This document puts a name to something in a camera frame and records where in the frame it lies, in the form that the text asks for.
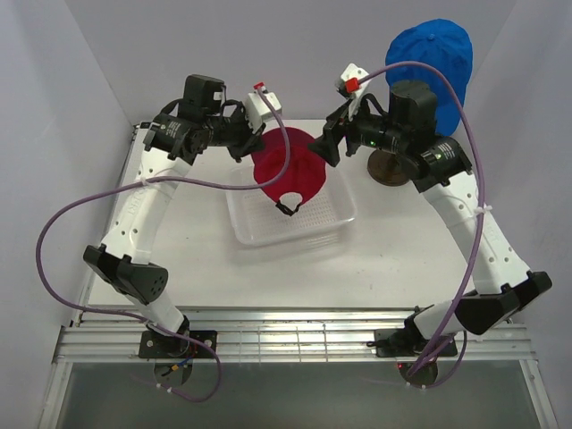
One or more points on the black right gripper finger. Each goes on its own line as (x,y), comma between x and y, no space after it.
(336,126)
(327,147)

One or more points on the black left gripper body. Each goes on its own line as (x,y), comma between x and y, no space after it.
(233,131)

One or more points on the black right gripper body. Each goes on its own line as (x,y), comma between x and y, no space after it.
(369,129)

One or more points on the pink baseball cap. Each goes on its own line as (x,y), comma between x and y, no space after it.
(305,174)

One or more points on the blue baseball cap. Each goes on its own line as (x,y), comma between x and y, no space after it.
(445,46)

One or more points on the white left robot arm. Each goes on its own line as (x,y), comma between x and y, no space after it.
(176,136)

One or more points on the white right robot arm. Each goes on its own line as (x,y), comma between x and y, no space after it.
(441,171)

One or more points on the white plastic basket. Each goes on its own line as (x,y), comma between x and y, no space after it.
(257,222)

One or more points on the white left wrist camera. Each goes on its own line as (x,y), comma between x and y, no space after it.
(260,105)

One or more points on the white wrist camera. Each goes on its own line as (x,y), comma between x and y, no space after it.
(349,86)
(260,105)

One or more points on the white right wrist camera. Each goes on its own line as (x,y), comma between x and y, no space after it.
(349,86)

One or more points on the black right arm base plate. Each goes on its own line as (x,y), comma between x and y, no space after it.
(394,343)

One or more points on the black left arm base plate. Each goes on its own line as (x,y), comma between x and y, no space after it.
(154,345)

